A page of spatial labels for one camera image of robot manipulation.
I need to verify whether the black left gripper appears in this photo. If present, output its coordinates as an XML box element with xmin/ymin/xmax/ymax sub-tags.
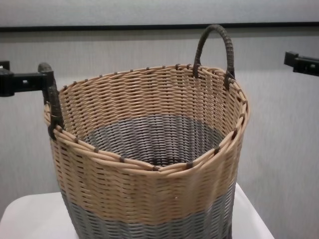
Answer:
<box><xmin>0</xmin><ymin>61</ymin><xmax>54</xmax><ymax>97</ymax></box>

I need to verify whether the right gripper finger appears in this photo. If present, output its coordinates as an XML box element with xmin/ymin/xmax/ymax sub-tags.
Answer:
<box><xmin>284</xmin><ymin>51</ymin><xmax>319</xmax><ymax>75</ymax></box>

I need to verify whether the tan and grey woven basket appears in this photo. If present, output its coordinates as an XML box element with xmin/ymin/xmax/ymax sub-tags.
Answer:
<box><xmin>37</xmin><ymin>24</ymin><xmax>251</xmax><ymax>239</ymax></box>

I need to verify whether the black wall trim strip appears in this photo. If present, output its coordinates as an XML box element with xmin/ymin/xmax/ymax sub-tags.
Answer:
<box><xmin>0</xmin><ymin>20</ymin><xmax>319</xmax><ymax>32</ymax></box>

